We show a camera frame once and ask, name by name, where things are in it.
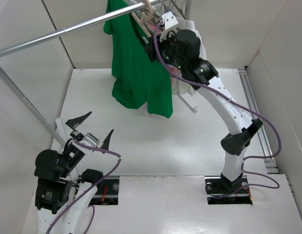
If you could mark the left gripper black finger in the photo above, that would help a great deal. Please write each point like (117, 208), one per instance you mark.
(106, 142)
(75, 122)

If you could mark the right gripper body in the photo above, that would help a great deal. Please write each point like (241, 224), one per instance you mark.
(166, 48)

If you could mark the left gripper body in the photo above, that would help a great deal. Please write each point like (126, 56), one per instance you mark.
(73, 156)

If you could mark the green t shirt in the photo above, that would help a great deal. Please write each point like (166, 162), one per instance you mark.
(138, 80)

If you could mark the wooden hanger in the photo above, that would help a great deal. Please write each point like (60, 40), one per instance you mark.
(148, 16)

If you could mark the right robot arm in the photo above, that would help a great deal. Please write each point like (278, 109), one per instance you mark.
(182, 50)

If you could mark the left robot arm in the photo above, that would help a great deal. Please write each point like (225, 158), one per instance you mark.
(63, 195)

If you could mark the white pleated skirt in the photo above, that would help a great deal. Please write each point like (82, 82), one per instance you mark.
(179, 87)

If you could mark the white rack foot right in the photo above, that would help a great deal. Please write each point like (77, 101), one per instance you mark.
(189, 101)

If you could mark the silver rack left pole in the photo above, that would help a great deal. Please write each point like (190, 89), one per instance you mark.
(31, 108)

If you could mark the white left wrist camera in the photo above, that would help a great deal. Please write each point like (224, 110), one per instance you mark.
(89, 140)

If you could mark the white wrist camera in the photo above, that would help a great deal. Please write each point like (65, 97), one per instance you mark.
(170, 24)
(89, 140)

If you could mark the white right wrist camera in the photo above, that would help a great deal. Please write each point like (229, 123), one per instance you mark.
(170, 24)

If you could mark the silver clothes rack rail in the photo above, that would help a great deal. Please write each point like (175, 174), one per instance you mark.
(71, 29)

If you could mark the aluminium rail right edge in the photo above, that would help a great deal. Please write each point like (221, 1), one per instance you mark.
(270, 163)

